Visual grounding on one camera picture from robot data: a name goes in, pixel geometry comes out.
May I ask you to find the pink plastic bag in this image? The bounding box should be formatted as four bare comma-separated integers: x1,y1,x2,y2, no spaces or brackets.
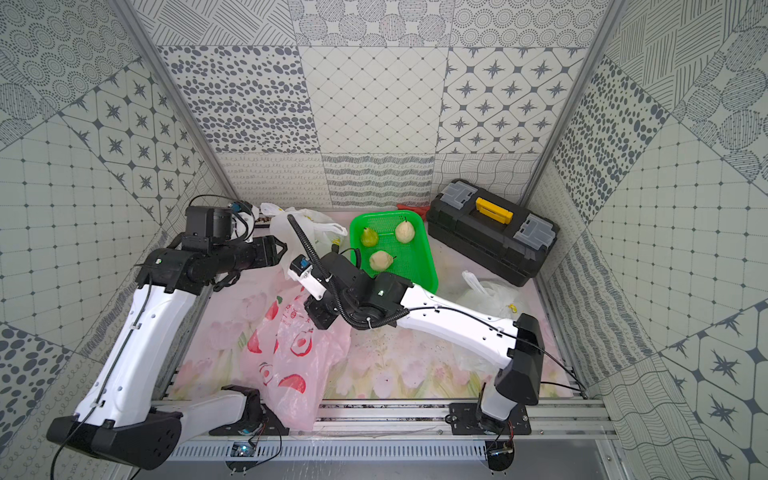
236,273,351,431

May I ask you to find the pale beige pear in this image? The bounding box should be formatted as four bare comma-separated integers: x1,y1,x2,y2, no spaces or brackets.
369,250,395,272

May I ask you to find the yellow-green small pear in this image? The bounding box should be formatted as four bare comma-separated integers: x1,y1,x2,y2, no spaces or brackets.
360,227,379,248

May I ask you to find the red plastic bag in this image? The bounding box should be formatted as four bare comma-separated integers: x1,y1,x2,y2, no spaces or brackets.
397,204,430,220

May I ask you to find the green plastic basket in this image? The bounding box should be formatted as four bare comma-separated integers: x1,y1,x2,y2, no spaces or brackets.
349,210,439,294

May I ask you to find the black toolbox yellow latch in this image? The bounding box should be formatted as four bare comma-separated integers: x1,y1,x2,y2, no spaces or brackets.
426,179,560,287

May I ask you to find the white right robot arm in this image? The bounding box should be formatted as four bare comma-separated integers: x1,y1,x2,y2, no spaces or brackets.
289,253,545,433

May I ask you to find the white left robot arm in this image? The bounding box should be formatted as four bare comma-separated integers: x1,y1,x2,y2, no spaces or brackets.
46,206,287,470

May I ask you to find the black corrugated cable hose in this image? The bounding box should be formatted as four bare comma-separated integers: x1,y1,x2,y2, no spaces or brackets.
286,214,403,330

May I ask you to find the white plastic bag lemon print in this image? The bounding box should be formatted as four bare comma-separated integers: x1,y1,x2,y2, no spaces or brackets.
455,271,525,319

